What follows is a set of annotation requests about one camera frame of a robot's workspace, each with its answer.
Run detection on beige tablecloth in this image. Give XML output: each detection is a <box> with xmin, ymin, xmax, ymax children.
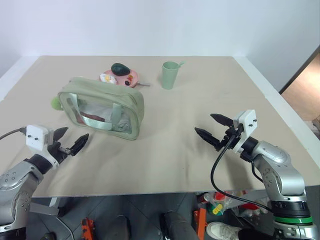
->
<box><xmin>0</xmin><ymin>55</ymin><xmax>320</xmax><ymax>199</ymax></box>

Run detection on green fuzzy ball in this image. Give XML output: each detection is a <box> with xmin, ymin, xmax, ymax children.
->
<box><xmin>50</xmin><ymin>96</ymin><xmax>62</xmax><ymax>111</ymax></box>

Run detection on pink plate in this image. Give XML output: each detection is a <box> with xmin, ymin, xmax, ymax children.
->
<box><xmin>99</xmin><ymin>68</ymin><xmax>140</xmax><ymax>89</ymax></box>

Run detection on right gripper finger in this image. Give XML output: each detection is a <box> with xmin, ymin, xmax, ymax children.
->
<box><xmin>194</xmin><ymin>127</ymin><xmax>221</xmax><ymax>149</ymax></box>
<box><xmin>210</xmin><ymin>113</ymin><xmax>235</xmax><ymax>127</ymax></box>

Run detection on green plastic cup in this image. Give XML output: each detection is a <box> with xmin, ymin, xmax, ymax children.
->
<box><xmin>161</xmin><ymin>61</ymin><xmax>180</xmax><ymax>90</ymax></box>

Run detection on orange metal stand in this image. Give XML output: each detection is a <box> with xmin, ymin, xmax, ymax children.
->
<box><xmin>192</xmin><ymin>192</ymin><xmax>209</xmax><ymax>240</ymax></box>

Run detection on green transparent toiletry bag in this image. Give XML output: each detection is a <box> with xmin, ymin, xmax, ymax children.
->
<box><xmin>57</xmin><ymin>76</ymin><xmax>146</xmax><ymax>141</ymax></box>

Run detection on dark green toy avocado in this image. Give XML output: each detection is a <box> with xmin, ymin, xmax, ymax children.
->
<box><xmin>110</xmin><ymin>62</ymin><xmax>131</xmax><ymax>77</ymax></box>

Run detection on grey left arm cable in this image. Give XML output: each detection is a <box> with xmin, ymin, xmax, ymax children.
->
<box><xmin>0</xmin><ymin>127</ymin><xmax>27</xmax><ymax>141</ymax></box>

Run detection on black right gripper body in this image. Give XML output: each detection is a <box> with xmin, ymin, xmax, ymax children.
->
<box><xmin>214</xmin><ymin>119</ymin><xmax>244</xmax><ymax>152</ymax></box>

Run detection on toy fried egg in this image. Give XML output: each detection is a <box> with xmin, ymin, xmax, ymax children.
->
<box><xmin>99</xmin><ymin>72</ymin><xmax>118</xmax><ymax>85</ymax></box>

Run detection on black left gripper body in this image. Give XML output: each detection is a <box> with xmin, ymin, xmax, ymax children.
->
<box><xmin>47</xmin><ymin>142</ymin><xmax>73</xmax><ymax>165</ymax></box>

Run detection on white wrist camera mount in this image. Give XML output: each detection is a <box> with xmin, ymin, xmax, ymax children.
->
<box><xmin>233</xmin><ymin>109</ymin><xmax>258</xmax><ymax>153</ymax></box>
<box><xmin>25</xmin><ymin>124</ymin><xmax>61</xmax><ymax>171</ymax></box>

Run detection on grey metal table bracket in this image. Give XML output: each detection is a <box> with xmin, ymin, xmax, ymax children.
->
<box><xmin>29</xmin><ymin>196</ymin><xmax>61</xmax><ymax>217</ymax></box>

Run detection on orange black tool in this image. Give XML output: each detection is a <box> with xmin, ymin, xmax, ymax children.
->
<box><xmin>80</xmin><ymin>217</ymin><xmax>97</xmax><ymax>240</ymax></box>

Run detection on dark rounded shape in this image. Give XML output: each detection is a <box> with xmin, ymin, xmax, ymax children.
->
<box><xmin>159</xmin><ymin>210</ymin><xmax>199</xmax><ymax>240</ymax></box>

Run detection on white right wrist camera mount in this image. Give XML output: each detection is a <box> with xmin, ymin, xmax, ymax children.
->
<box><xmin>233</xmin><ymin>109</ymin><xmax>258</xmax><ymax>153</ymax></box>

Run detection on brown wooden board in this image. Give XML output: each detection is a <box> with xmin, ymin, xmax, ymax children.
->
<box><xmin>279</xmin><ymin>44</ymin><xmax>320</xmax><ymax>122</ymax></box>

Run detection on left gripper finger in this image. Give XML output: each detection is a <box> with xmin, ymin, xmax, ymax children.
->
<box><xmin>69</xmin><ymin>133</ymin><xmax>90</xmax><ymax>157</ymax></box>
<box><xmin>52</xmin><ymin>126</ymin><xmax>69</xmax><ymax>146</ymax></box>

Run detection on white sneaker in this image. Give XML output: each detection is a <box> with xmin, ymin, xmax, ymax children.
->
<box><xmin>205</xmin><ymin>220</ymin><xmax>243</xmax><ymax>240</ymax></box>

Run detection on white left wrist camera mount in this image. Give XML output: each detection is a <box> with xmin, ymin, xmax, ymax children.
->
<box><xmin>25</xmin><ymin>124</ymin><xmax>61</xmax><ymax>171</ymax></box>

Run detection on clear bag of toys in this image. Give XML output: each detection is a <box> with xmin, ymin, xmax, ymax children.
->
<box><xmin>199</xmin><ymin>190</ymin><xmax>271</xmax><ymax>219</ymax></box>

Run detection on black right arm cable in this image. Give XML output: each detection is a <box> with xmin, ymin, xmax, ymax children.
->
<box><xmin>210</xmin><ymin>128</ymin><xmax>275</xmax><ymax>214</ymax></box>

